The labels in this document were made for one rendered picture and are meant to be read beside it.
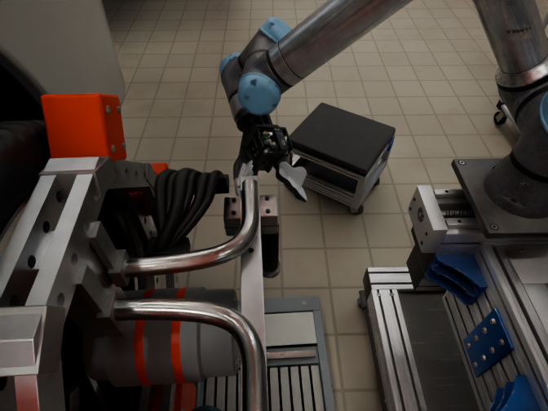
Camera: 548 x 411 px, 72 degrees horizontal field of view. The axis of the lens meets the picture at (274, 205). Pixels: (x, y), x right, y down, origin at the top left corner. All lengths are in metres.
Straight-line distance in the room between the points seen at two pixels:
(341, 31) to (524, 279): 0.63
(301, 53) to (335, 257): 1.20
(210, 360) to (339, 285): 1.13
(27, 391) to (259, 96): 0.51
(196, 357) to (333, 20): 0.53
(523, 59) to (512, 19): 0.09
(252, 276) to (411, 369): 0.88
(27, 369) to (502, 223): 0.82
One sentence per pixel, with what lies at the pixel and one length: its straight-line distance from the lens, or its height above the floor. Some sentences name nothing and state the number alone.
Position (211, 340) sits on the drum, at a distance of 0.57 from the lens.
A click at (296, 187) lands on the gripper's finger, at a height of 0.86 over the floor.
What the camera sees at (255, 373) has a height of 1.01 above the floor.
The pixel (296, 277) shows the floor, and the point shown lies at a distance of 1.65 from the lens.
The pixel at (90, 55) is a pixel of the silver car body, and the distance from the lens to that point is 1.12.
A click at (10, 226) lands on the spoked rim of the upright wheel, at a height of 1.10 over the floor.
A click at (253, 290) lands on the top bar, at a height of 0.98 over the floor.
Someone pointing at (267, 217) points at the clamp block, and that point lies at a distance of 0.62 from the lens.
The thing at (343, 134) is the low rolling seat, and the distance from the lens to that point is 1.77.
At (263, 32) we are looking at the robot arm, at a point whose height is 1.10.
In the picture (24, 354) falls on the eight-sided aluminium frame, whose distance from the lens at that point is 0.39.
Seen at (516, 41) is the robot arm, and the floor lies 1.10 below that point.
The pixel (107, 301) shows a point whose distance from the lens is 0.50.
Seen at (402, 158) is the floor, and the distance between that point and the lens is 2.25.
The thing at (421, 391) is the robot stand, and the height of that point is 0.23.
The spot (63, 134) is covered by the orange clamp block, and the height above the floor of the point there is 1.12.
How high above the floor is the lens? 1.43
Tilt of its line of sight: 49 degrees down
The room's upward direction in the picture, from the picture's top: straight up
